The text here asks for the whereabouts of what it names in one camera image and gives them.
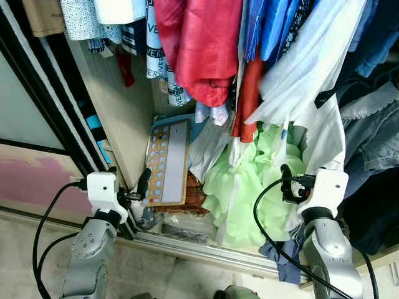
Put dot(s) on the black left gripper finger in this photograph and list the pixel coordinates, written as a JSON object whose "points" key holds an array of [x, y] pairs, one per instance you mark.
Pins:
{"points": [[144, 182]]}

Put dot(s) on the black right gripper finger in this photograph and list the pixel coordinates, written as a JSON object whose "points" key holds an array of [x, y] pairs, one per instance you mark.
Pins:
{"points": [[286, 180]]}

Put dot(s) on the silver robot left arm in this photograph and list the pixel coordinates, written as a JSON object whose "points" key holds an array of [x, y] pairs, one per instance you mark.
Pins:
{"points": [[87, 261]]}

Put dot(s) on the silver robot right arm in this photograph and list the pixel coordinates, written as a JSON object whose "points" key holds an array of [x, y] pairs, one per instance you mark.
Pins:
{"points": [[327, 255]]}

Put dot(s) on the light green frilly garment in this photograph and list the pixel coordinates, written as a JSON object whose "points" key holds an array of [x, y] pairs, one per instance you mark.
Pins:
{"points": [[249, 187]]}

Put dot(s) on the orange peg board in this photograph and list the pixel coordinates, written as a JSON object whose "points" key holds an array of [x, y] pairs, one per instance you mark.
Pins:
{"points": [[177, 162]]}

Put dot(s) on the brown wicker basket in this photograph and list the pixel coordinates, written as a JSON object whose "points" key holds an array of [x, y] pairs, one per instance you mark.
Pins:
{"points": [[196, 196]]}

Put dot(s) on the white shirt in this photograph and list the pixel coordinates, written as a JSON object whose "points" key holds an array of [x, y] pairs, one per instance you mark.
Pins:
{"points": [[327, 137]]}

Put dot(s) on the clear plastic bag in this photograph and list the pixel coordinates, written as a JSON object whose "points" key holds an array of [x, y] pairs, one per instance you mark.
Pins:
{"points": [[184, 227]]}

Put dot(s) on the blue-grey cloth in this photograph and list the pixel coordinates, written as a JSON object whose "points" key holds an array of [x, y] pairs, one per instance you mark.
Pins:
{"points": [[283, 255]]}

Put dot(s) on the white plastic bag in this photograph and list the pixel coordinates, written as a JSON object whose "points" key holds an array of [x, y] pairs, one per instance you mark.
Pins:
{"points": [[209, 149]]}

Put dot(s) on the teal black striped garment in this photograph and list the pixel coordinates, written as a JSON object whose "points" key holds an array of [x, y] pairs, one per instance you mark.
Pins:
{"points": [[95, 124]]}

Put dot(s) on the dark navy garment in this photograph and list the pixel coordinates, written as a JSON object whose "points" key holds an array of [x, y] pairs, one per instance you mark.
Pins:
{"points": [[374, 212]]}

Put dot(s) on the beige wardrobe partition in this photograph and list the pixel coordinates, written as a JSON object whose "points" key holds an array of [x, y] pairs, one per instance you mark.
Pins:
{"points": [[118, 106]]}

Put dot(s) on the orange-red hanging garment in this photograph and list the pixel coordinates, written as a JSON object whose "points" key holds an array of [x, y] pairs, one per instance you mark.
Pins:
{"points": [[248, 99]]}

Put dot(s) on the grey denim shorts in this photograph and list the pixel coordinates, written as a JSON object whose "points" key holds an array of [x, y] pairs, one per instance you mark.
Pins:
{"points": [[374, 131]]}

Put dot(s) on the white sheer hanging garment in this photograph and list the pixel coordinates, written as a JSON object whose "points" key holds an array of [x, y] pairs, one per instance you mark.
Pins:
{"points": [[305, 68]]}

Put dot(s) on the grey robot right leg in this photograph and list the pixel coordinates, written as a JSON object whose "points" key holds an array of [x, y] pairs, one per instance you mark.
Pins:
{"points": [[237, 293]]}

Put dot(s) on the black white lettered garment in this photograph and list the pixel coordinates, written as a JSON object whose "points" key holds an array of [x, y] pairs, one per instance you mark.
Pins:
{"points": [[154, 56]]}

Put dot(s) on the sliding wardrobe door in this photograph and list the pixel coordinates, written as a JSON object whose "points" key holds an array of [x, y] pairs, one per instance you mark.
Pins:
{"points": [[31, 106]]}

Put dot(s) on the red hanging garment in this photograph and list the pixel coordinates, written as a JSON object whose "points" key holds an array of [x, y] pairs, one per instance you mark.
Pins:
{"points": [[199, 43]]}

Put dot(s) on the bright blue shirt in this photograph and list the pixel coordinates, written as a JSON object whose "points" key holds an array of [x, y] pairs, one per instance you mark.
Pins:
{"points": [[274, 25]]}

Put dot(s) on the denim blue shirt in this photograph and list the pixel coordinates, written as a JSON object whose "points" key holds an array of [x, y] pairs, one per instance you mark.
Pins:
{"points": [[374, 31]]}

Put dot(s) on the plain white garment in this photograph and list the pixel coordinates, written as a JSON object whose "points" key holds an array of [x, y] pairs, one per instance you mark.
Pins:
{"points": [[118, 9]]}

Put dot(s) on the white dotted garment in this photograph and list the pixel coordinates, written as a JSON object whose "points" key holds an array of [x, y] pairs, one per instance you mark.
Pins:
{"points": [[78, 18]]}

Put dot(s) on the tan garment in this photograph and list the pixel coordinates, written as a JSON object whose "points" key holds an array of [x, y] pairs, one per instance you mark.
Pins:
{"points": [[40, 15]]}

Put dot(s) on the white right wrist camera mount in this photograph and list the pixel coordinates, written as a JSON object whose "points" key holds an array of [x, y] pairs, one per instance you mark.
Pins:
{"points": [[327, 187]]}

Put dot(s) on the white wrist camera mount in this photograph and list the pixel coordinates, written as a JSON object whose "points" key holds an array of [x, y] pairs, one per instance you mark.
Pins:
{"points": [[103, 190], [327, 187]]}

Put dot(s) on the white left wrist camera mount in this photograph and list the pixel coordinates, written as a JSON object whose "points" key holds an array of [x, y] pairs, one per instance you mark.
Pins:
{"points": [[103, 190]]}

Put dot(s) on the silver wardrobe floor rail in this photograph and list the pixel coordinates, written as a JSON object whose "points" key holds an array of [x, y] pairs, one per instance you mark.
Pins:
{"points": [[206, 252]]}

